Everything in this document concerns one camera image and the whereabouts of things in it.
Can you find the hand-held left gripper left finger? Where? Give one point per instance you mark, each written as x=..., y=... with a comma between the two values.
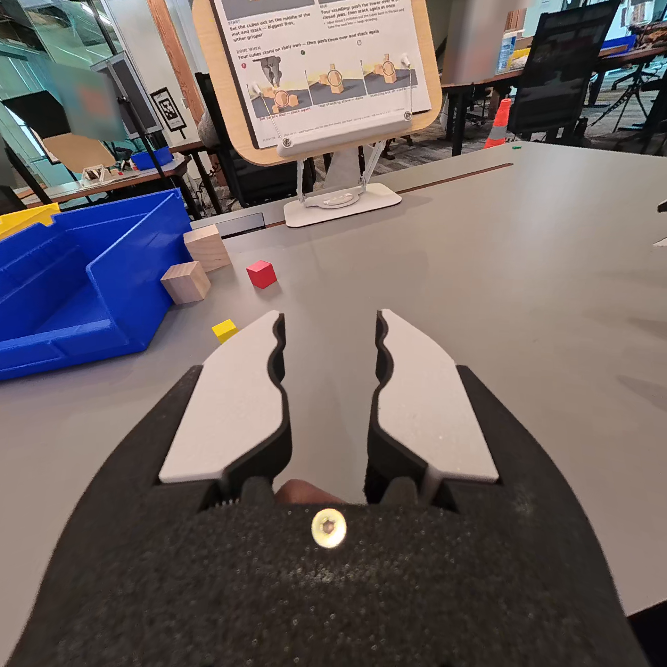
x=224, y=412

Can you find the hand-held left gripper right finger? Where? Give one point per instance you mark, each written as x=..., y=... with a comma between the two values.
x=435, y=412

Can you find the yellow wooden cube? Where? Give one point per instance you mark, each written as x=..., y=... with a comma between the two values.
x=224, y=331

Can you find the medium wooden cube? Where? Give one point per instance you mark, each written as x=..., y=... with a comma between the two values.
x=186, y=285

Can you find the red wooden cube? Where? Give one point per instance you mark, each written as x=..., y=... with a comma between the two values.
x=262, y=275

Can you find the large wooden cube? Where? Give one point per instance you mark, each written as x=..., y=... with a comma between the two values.
x=208, y=250

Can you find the blue plastic bin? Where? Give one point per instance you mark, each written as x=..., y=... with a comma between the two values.
x=125, y=281

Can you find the black office chair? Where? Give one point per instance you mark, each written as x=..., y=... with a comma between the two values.
x=563, y=68
x=250, y=172

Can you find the orange striped traffic cone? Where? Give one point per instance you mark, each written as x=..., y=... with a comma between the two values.
x=499, y=125

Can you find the white folding stand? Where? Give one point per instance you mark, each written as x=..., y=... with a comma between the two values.
x=344, y=203

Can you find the brown wooden desk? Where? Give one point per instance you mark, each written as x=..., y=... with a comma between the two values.
x=104, y=179

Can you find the small blue bin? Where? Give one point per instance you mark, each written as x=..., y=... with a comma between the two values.
x=152, y=158

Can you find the yellow plastic bin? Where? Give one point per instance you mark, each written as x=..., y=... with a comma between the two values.
x=26, y=221

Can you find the pale board on stand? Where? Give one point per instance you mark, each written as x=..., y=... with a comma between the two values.
x=75, y=154

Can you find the wooden display board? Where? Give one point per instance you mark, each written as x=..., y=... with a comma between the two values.
x=214, y=94

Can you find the white instruction sheet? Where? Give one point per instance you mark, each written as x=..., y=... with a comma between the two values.
x=323, y=63

